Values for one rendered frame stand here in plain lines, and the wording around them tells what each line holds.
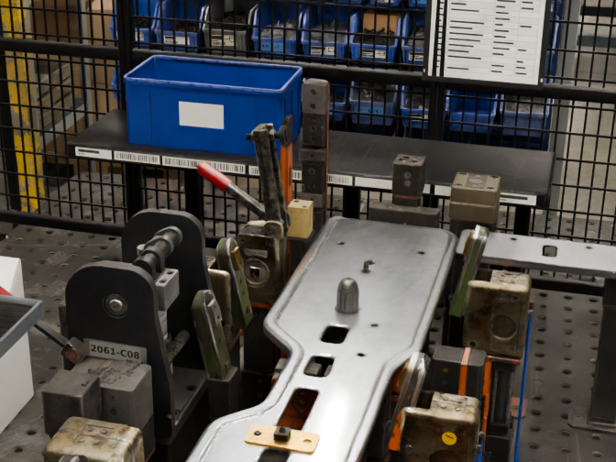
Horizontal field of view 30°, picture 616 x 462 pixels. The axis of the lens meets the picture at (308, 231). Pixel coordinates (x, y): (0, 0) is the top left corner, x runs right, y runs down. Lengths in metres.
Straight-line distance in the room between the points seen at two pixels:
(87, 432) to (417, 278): 0.67
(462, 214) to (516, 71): 0.35
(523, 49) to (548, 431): 0.69
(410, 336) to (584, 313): 0.82
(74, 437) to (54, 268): 1.28
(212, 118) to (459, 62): 0.47
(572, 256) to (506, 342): 0.24
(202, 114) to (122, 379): 0.89
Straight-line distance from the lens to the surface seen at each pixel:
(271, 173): 1.71
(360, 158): 2.12
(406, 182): 1.97
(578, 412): 2.02
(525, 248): 1.86
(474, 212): 1.94
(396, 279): 1.73
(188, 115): 2.14
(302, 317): 1.61
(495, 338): 1.67
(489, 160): 2.14
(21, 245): 2.61
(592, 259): 1.85
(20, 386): 1.99
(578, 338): 2.25
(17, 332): 1.28
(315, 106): 1.99
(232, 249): 1.59
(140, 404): 1.34
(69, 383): 1.29
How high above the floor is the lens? 1.76
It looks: 24 degrees down
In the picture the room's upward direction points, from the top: 1 degrees clockwise
